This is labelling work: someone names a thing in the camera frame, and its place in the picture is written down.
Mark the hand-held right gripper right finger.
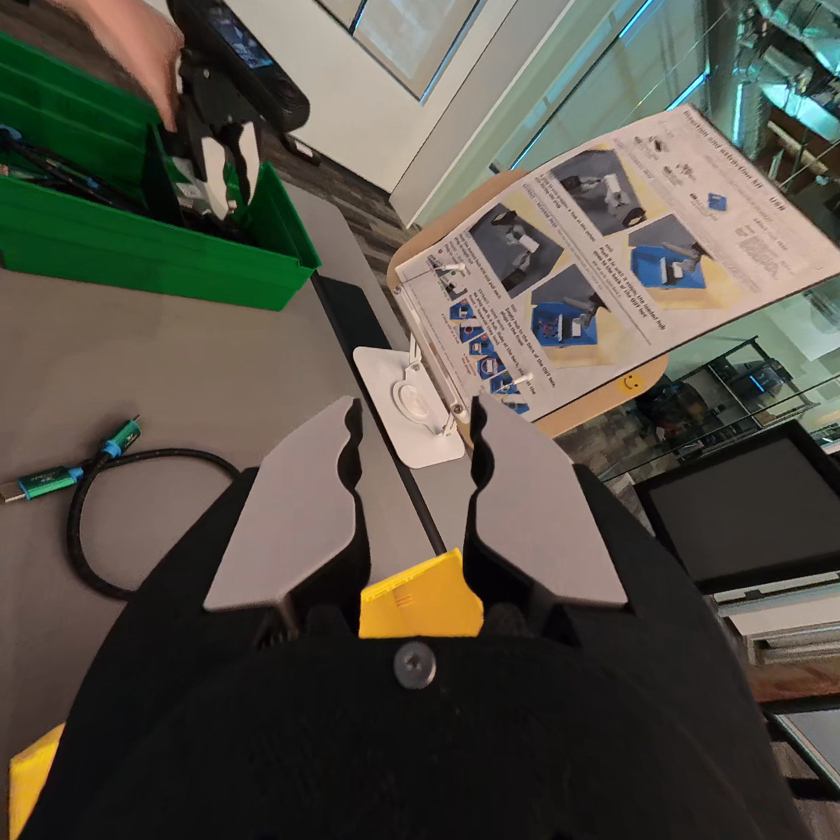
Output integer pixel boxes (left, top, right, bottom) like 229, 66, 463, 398
463, 392, 629, 613

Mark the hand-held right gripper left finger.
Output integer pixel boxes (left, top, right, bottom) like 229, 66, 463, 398
202, 394, 364, 613

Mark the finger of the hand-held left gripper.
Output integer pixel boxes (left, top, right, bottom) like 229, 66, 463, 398
228, 123, 261, 212
199, 136, 232, 219

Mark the green plastic bin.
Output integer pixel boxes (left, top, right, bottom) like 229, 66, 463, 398
0, 29, 324, 314

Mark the yellow plastic bin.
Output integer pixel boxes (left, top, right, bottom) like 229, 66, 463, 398
8, 550, 485, 840

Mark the person's left forearm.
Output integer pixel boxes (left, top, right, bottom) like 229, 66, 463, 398
62, 0, 186, 132

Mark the black bin divider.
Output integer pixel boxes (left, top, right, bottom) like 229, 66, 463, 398
141, 125, 188, 227

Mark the white stand base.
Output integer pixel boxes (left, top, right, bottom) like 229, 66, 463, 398
352, 344, 468, 470

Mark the black flat pad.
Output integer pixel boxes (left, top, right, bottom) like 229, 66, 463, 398
314, 274, 396, 370

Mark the black monitor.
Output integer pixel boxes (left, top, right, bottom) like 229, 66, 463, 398
632, 419, 840, 596

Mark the black metal rack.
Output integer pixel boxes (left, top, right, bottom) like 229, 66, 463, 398
672, 336, 840, 437

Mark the printed instruction sheet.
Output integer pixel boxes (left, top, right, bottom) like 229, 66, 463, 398
392, 101, 840, 422

